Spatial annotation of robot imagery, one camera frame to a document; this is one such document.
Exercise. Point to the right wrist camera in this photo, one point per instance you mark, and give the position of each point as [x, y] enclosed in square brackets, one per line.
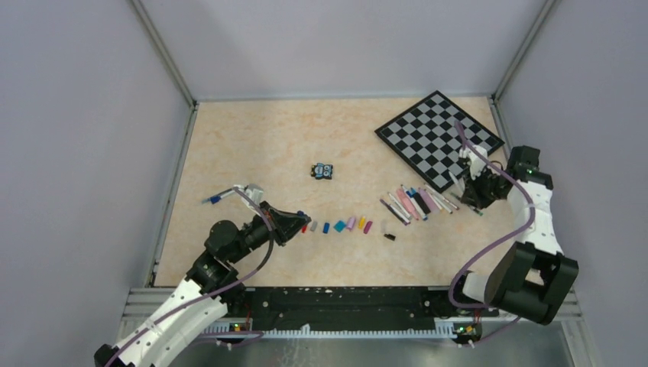
[474, 158]

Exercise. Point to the grey cable duct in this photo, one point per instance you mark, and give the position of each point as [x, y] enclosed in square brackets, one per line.
[443, 330]

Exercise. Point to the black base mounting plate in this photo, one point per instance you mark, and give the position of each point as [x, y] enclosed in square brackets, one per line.
[337, 309]

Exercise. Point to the blue owl eraser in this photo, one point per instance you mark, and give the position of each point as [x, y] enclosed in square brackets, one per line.
[321, 171]

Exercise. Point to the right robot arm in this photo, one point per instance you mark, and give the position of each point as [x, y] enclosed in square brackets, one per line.
[534, 277]

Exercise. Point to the pink highlighter pen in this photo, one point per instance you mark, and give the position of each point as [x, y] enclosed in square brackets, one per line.
[407, 204]

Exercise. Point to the purple pen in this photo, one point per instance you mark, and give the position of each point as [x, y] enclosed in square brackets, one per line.
[395, 212]

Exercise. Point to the light blue highlighter cap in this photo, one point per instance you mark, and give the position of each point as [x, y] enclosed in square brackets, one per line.
[339, 226]

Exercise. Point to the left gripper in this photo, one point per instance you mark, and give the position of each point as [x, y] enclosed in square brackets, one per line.
[285, 224]

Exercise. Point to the black grey chessboard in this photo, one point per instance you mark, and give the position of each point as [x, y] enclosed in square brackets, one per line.
[425, 138]

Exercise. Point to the blue cap whiteboard marker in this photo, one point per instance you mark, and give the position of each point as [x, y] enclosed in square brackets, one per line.
[415, 204]

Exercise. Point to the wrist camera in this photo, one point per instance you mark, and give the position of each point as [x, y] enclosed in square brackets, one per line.
[251, 192]
[474, 158]

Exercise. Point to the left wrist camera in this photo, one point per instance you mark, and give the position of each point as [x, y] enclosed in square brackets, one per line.
[251, 192]

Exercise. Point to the blue cap pen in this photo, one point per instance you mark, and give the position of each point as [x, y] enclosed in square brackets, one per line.
[218, 197]

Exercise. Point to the yellow cap white marker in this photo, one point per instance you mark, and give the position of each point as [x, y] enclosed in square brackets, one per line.
[438, 199]

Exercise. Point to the light purple highlighter cap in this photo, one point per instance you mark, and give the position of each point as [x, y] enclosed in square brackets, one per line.
[351, 223]

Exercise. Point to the blue black highlighter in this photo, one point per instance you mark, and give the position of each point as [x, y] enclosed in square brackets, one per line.
[420, 202]

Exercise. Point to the light pink highlighter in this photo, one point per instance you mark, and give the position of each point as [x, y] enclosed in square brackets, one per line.
[428, 200]

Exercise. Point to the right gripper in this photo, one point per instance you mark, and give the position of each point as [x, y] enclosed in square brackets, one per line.
[471, 193]

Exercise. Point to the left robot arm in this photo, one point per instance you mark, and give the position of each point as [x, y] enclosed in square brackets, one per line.
[206, 292]

